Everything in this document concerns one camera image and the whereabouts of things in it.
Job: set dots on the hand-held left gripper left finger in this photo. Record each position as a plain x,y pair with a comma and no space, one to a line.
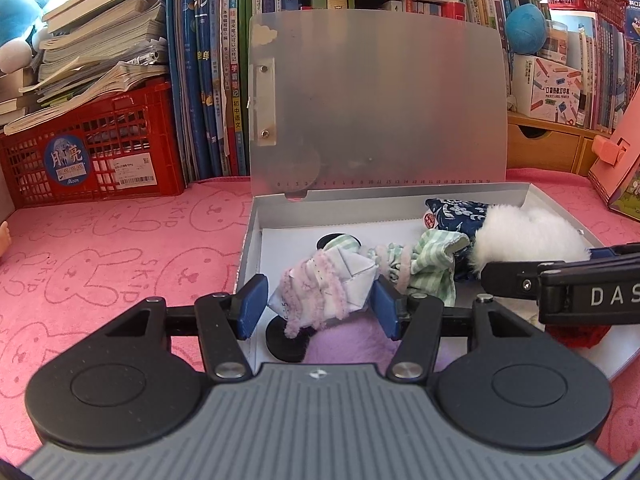
252,305

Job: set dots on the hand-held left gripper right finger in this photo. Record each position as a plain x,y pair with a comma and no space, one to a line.
387,310

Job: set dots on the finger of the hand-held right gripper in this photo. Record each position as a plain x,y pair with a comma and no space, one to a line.
615,251
510,277

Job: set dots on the white paper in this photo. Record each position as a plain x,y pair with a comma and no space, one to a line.
357,275

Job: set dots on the red knitted pouch black stripes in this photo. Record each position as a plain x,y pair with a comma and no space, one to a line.
575,336

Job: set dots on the white fluffy plush toy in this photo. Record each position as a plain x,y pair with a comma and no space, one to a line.
530,230

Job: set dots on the purple knitted pad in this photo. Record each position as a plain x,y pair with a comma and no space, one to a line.
350,350

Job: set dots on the pink fuzzy yarn piece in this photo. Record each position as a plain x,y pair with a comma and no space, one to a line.
310,285

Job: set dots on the green checked cloth bundle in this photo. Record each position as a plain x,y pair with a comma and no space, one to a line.
435,265

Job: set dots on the blue floral fabric pouch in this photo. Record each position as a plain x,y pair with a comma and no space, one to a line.
455,215

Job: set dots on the grey file box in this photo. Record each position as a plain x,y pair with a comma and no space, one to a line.
375,110

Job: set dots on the pink triangular toy house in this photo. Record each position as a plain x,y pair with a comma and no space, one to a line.
622,180

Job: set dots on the wooden drawer organizer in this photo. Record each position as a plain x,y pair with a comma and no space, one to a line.
550,152

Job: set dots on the pink rabbit print cloth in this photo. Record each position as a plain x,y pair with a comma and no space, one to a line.
125,270

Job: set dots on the white printed carton box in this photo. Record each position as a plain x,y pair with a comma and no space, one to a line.
547,90

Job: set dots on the row of shelf books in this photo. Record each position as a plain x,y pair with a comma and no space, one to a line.
600,75

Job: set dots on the red plastic crate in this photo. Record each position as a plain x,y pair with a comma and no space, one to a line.
125,160

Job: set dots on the row of blue books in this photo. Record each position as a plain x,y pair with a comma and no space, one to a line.
210,85

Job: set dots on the blue pom pom ball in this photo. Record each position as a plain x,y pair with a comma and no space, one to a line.
525,30

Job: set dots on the blue printed carton box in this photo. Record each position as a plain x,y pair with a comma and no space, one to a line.
632,5

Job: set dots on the brown haired doll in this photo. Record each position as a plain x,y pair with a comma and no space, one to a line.
4,235

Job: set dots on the stack of worn books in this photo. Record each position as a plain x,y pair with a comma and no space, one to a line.
100,35

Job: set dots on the blue plush toy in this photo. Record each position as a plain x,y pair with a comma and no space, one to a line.
17,25

